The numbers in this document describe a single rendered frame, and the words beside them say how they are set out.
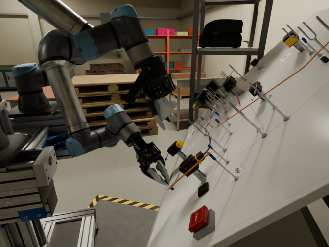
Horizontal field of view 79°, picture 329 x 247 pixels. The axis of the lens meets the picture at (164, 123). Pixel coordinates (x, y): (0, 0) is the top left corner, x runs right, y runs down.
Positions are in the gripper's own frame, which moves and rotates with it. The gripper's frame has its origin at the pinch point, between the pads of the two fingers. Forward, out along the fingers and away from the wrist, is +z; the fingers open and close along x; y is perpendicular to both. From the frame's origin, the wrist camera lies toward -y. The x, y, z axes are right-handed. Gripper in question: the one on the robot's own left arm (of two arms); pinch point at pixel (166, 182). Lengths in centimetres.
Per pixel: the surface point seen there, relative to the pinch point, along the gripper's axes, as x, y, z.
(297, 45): 73, 22, -8
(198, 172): 8.7, 8.4, 4.5
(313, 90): 39, 35, 7
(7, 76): -85, -515, -595
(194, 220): -5.2, 22.2, 11.7
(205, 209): -1.7, 23.4, 11.6
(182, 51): 388, -392, -294
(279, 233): 25, -9, 42
